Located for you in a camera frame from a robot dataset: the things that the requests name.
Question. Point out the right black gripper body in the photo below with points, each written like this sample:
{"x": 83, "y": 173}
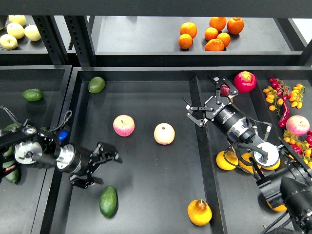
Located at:
{"x": 227, "y": 118}

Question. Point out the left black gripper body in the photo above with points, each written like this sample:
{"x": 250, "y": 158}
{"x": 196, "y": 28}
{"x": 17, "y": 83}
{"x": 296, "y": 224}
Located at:
{"x": 75, "y": 160}

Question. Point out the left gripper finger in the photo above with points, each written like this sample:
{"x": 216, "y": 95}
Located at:
{"x": 104, "y": 153}
{"x": 85, "y": 181}

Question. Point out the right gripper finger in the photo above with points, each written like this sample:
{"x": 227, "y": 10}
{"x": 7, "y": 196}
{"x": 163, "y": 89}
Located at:
{"x": 218, "y": 82}
{"x": 197, "y": 114}

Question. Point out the yellow pear with brown top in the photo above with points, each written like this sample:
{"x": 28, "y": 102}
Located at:
{"x": 199, "y": 212}

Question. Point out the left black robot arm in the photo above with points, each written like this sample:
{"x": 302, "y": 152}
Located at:
{"x": 29, "y": 145}

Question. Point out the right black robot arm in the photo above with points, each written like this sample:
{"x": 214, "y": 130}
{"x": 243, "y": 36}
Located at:
{"x": 281, "y": 174}

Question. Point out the yellow pear left of row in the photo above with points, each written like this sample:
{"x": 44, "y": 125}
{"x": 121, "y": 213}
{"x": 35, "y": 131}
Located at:
{"x": 229, "y": 162}

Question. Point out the yellow pear of row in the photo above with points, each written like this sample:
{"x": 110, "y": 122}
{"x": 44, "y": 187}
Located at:
{"x": 246, "y": 165}
{"x": 229, "y": 162}
{"x": 273, "y": 167}

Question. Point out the yellow pear middle of row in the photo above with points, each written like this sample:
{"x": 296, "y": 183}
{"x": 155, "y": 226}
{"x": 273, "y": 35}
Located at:
{"x": 246, "y": 165}

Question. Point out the green avocado lower left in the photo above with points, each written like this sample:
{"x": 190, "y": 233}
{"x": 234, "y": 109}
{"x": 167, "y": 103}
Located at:
{"x": 14, "y": 175}

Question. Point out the green avocado middle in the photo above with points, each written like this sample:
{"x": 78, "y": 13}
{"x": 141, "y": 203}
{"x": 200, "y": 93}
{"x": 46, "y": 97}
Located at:
{"x": 9, "y": 152}

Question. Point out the green avocado in tray corner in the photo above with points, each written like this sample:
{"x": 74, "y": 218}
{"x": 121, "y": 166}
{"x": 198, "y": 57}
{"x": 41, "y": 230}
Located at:
{"x": 96, "y": 85}

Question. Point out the green avocado left tray top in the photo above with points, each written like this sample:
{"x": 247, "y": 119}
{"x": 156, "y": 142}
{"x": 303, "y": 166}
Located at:
{"x": 32, "y": 94}

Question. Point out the yellow pear right of row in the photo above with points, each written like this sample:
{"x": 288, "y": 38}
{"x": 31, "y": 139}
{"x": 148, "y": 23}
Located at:
{"x": 273, "y": 167}

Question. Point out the orange yellow pear lower right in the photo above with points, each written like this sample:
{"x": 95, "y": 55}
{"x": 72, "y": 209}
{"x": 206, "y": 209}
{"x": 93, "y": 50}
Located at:
{"x": 280, "y": 208}

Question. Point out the pale yellow pear front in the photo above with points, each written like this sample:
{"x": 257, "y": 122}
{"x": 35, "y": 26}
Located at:
{"x": 8, "y": 42}

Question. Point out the pale yellow pear right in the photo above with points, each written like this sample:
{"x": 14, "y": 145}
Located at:
{"x": 32, "y": 33}

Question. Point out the small dark red apple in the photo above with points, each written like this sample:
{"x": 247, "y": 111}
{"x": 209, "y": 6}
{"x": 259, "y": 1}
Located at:
{"x": 224, "y": 90}

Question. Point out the big red apple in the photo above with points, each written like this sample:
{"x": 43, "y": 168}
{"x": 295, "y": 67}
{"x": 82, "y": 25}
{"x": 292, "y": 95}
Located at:
{"x": 245, "y": 81}

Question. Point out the pink red apple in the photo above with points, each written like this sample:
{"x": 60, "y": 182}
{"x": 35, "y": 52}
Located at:
{"x": 124, "y": 125}

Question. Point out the orange fruit front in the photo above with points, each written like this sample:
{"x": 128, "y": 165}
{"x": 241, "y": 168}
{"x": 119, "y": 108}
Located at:
{"x": 214, "y": 45}

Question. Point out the orange fruit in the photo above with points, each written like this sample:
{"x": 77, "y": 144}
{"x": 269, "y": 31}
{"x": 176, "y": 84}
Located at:
{"x": 218, "y": 23}
{"x": 185, "y": 41}
{"x": 189, "y": 28}
{"x": 235, "y": 25}
{"x": 225, "y": 38}
{"x": 210, "y": 33}
{"x": 214, "y": 45}

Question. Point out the pale pink apple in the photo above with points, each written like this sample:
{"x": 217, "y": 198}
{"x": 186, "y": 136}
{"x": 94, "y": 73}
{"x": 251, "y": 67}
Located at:
{"x": 164, "y": 134}

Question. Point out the orange fruit right lower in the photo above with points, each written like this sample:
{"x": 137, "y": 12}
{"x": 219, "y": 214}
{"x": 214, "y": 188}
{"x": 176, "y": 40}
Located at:
{"x": 225, "y": 38}

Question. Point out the orange fruit centre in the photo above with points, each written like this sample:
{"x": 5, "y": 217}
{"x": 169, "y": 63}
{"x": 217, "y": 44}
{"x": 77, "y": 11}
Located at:
{"x": 210, "y": 33}

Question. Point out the orange fruit lower left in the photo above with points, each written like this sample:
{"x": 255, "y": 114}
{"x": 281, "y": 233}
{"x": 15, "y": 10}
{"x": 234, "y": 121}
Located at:
{"x": 185, "y": 41}

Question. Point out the orange cherry tomato bunch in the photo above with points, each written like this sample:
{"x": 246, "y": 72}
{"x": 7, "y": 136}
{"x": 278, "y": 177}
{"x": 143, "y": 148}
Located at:
{"x": 273, "y": 98}

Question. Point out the orange fruit top right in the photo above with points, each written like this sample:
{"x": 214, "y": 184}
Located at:
{"x": 235, "y": 25}

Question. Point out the black centre tray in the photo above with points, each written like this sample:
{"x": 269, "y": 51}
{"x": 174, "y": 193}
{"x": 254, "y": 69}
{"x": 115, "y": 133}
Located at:
{"x": 155, "y": 183}

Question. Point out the black tray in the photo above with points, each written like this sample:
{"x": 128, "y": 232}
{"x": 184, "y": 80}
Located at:
{"x": 22, "y": 205}
{"x": 155, "y": 183}

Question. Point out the orange fruit far left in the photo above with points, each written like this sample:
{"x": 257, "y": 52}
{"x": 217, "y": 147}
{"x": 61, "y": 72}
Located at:
{"x": 189, "y": 28}

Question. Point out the red chili pepper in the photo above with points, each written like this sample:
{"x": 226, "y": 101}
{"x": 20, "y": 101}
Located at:
{"x": 284, "y": 116}

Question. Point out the red cherry tomato bunch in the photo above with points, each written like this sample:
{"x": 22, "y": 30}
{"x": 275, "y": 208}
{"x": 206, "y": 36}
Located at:
{"x": 279, "y": 88}

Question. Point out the black left tray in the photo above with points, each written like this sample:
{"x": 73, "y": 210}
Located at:
{"x": 22, "y": 205}

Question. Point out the yellow cherry tomato bunch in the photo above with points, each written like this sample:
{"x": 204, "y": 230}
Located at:
{"x": 297, "y": 94}

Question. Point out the mixed cherry tomato bunch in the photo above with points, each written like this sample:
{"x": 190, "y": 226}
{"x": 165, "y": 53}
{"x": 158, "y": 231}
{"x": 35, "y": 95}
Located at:
{"x": 302, "y": 147}

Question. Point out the black metal shelf frame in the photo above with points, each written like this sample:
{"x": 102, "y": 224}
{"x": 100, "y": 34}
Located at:
{"x": 278, "y": 9}

